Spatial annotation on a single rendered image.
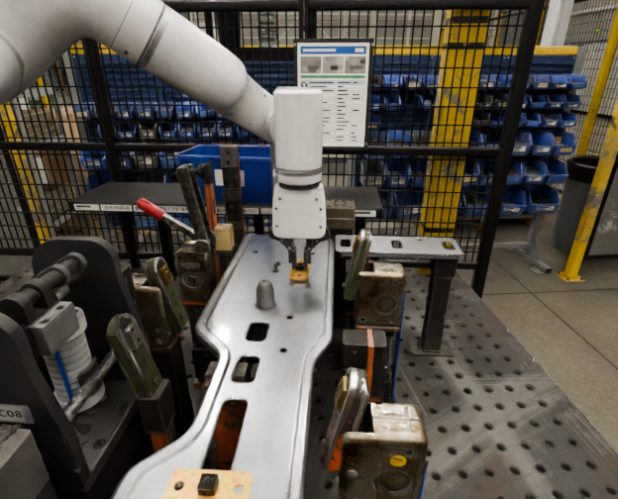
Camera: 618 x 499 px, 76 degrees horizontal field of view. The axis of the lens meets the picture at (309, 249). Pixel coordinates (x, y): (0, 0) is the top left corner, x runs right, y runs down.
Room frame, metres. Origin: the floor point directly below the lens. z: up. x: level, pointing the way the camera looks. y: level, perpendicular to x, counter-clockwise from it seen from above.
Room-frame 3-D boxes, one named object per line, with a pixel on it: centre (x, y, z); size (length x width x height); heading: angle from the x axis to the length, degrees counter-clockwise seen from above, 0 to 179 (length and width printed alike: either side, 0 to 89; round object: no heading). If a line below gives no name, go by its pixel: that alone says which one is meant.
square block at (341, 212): (0.99, -0.08, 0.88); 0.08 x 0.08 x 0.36; 86
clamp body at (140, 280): (0.56, 0.27, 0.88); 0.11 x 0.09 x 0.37; 86
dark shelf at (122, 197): (1.17, 0.24, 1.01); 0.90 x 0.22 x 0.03; 86
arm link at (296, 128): (0.72, 0.02, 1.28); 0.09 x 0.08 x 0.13; 25
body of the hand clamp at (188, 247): (0.74, 0.23, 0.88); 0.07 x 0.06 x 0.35; 86
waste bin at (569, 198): (3.00, -2.24, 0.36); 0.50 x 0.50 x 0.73
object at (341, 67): (1.27, -0.07, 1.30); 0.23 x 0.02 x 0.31; 86
